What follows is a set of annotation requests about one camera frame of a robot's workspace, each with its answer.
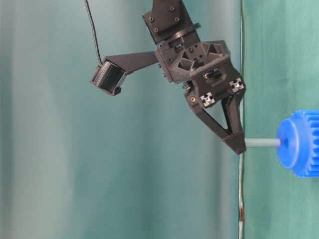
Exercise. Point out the green table mat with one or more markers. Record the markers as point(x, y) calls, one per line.
point(281, 72)

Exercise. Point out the grey metal shaft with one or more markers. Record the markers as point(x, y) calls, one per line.
point(262, 142)

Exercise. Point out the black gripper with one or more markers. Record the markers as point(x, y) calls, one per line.
point(208, 75)

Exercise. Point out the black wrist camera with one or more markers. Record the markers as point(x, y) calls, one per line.
point(111, 74)

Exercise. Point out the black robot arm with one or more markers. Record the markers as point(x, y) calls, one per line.
point(170, 18)

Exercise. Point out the blue plastic gear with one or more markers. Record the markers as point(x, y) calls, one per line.
point(299, 149)

